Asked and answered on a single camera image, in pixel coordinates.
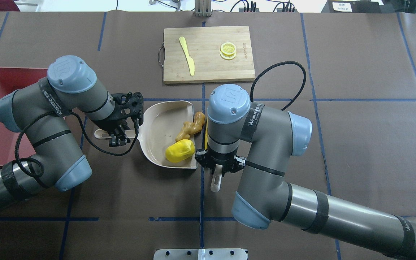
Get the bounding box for yellow lemon fruit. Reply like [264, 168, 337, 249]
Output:
[165, 139, 195, 163]

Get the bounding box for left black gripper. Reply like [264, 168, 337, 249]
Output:
[96, 92, 144, 147]

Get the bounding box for aluminium frame post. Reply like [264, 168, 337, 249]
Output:
[194, 0, 213, 17]

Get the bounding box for brown ginger root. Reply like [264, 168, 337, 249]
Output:
[175, 112, 206, 142]

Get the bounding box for lemon slice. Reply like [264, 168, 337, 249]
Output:
[220, 42, 237, 60]

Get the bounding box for wooden cutting board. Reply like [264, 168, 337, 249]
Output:
[163, 25, 256, 84]

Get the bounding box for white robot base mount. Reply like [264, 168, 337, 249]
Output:
[153, 248, 249, 260]

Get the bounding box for beige brush black bristles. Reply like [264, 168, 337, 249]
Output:
[204, 123, 224, 192]

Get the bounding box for beige plastic dustpan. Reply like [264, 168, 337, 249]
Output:
[94, 100, 198, 169]

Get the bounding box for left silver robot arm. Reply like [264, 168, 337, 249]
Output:
[0, 55, 144, 211]

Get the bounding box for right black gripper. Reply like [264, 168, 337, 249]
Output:
[195, 150, 247, 176]

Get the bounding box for yellow plastic knife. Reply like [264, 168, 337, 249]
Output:
[179, 36, 195, 76]

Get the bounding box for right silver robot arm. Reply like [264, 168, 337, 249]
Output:
[195, 84, 416, 260]

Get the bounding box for black box with label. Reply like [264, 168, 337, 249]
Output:
[321, 0, 382, 13]

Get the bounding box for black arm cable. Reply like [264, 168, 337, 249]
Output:
[250, 61, 307, 111]

